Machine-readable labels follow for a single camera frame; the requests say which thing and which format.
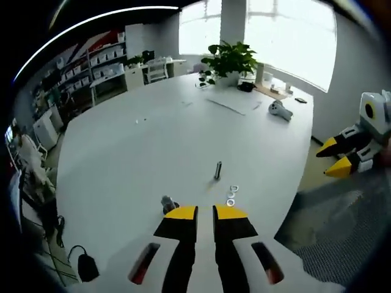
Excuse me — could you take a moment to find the shelving with white bins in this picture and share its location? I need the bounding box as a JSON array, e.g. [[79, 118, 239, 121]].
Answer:
[[57, 29, 128, 105]]

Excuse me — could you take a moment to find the large threaded steel stud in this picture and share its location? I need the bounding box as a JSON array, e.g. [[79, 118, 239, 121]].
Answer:
[[161, 195, 181, 214]]

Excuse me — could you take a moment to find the grey mesh chair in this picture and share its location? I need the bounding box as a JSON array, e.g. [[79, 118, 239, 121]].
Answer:
[[274, 176, 391, 285]]

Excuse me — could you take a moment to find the white low cabinet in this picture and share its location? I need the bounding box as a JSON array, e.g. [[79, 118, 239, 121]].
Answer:
[[32, 109, 64, 151]]

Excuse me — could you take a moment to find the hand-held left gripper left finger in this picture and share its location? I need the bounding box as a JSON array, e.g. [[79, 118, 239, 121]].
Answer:
[[68, 205, 197, 293]]

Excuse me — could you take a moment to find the ceiling light strip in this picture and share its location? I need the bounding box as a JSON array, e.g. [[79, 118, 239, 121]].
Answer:
[[13, 5, 180, 84]]

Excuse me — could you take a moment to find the potted green plant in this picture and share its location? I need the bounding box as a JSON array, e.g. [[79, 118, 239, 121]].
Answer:
[[198, 41, 259, 89]]

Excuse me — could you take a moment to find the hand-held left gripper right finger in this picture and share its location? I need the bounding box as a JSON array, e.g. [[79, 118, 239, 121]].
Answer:
[[212, 204, 340, 293]]

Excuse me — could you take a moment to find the white handheld controller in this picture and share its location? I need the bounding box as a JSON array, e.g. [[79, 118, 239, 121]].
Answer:
[[268, 99, 294, 121]]

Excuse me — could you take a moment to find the black computer mouse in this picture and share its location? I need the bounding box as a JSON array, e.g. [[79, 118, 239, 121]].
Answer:
[[77, 253, 100, 283]]

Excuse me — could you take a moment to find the white paper sheet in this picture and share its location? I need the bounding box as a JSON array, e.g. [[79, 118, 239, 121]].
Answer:
[[205, 96, 264, 117]]

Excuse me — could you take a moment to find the black mouse cable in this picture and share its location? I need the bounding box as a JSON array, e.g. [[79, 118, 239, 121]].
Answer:
[[66, 244, 87, 264]]

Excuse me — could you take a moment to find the small background plant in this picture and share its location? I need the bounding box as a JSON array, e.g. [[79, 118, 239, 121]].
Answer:
[[126, 55, 145, 68]]

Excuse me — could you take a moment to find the white office chair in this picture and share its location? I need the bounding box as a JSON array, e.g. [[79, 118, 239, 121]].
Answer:
[[145, 60, 168, 84]]

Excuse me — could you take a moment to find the white background desk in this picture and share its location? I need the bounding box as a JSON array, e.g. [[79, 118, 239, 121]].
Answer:
[[124, 57, 188, 90]]

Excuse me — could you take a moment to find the person's right hand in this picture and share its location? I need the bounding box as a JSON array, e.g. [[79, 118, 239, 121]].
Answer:
[[373, 143, 391, 168]]

